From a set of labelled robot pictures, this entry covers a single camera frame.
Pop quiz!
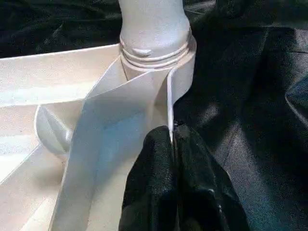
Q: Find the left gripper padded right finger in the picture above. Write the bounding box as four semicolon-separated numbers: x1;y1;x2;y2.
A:
173;124;250;231

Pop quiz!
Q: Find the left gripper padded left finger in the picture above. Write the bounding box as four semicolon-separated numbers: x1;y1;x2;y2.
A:
118;126;178;231

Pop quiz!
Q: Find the white plastic table top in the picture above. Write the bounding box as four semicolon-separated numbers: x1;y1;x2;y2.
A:
0;35;198;231

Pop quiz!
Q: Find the white plastic table leg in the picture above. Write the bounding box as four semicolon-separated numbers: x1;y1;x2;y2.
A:
118;0;192;69

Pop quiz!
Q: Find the black plastic mat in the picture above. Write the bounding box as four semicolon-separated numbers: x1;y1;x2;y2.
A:
0;0;308;231

